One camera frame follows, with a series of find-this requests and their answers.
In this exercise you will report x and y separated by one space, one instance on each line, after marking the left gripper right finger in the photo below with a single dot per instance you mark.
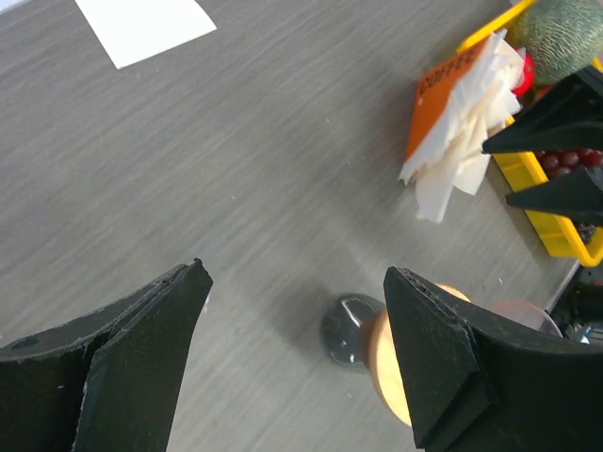
477 381

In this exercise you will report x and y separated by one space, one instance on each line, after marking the green netted melon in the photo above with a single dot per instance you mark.
562 37

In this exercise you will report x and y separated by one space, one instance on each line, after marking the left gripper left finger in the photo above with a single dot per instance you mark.
108 380

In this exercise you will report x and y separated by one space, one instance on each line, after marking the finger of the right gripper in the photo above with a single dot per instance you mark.
576 195
569 116

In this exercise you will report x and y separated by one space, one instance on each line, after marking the white paper sheet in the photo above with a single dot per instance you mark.
131 31

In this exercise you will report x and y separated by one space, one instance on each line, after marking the red apple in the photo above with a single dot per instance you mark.
526 79

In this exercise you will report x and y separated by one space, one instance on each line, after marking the dark glass cup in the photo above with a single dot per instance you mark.
345 329

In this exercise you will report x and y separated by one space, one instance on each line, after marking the yellow plastic tray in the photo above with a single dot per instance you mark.
522 170

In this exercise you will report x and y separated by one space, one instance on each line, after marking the dark red grape bunch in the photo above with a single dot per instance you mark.
558 163

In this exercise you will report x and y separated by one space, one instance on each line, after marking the white coffee filter stack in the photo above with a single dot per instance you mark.
450 157

